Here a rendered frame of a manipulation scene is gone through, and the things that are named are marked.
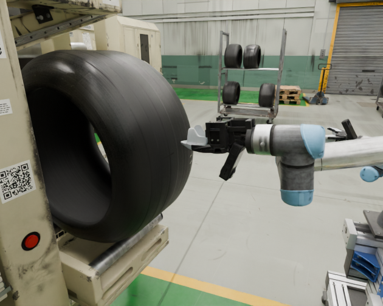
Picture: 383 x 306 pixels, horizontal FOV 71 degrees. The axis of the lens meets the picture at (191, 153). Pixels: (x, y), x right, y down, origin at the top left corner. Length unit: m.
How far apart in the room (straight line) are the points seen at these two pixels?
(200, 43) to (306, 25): 4.14
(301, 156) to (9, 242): 0.67
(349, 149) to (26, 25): 1.09
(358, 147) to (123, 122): 0.59
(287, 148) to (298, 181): 0.08
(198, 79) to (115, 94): 11.68
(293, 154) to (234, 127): 0.15
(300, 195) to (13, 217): 0.64
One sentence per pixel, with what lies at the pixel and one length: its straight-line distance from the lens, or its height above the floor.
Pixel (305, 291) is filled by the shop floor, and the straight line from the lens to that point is 2.14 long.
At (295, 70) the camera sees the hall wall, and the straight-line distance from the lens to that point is 11.70.
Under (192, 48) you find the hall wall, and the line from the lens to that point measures 12.44.
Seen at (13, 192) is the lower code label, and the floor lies 1.20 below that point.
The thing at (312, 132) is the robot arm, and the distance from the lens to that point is 0.62.
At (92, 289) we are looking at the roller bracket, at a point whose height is 0.91.
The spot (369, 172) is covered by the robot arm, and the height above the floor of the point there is 0.96.
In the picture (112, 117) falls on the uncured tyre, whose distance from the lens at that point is 0.66.
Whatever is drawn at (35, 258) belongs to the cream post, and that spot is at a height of 1.01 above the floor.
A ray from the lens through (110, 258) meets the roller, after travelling 0.89.
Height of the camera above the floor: 1.48
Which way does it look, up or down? 20 degrees down
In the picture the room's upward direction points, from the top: straight up
